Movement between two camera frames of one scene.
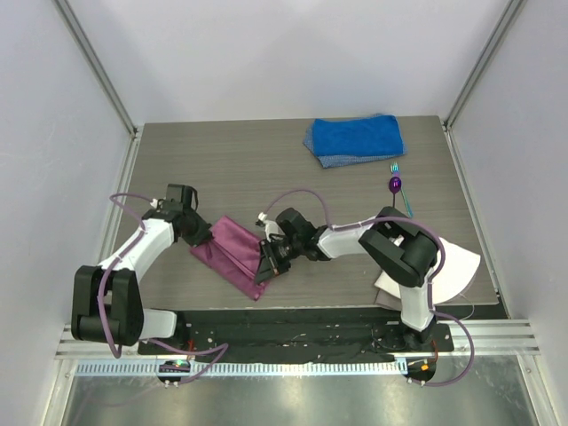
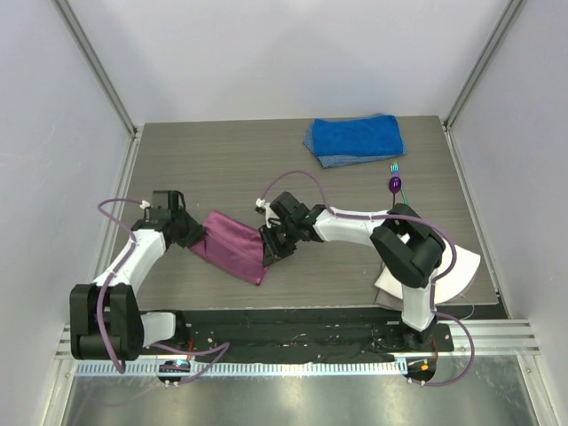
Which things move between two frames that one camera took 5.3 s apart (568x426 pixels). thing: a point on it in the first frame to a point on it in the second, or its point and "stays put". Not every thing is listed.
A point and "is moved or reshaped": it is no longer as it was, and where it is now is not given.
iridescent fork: [395, 168] stays put
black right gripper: [272, 256] to [279, 240]
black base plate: [298, 335] stays put
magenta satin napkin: [233, 253] is moved or reshaped
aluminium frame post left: [83, 42] stays put
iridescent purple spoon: [395, 185] stays put
